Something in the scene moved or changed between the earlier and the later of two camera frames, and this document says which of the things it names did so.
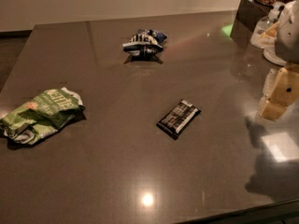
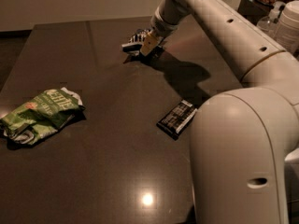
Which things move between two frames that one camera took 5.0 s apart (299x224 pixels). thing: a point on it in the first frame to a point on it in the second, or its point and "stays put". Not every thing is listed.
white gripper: [289, 36] to [161, 29]
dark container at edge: [247, 15] stays put
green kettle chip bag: [40, 117] stays put
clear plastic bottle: [265, 23] stays put
